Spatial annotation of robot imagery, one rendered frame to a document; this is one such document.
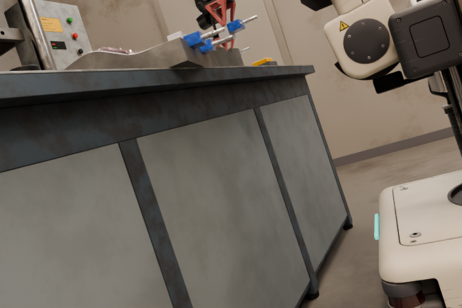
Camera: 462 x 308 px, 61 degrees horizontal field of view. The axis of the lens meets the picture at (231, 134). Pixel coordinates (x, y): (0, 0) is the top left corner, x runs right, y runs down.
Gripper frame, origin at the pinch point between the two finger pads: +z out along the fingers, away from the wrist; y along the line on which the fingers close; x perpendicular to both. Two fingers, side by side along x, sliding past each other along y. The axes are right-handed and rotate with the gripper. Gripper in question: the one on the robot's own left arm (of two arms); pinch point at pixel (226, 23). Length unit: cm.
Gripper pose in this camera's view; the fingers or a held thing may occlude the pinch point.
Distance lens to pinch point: 130.3
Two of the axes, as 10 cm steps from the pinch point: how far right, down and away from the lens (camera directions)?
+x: 8.6, -2.7, -4.4
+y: -4.2, 1.5, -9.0
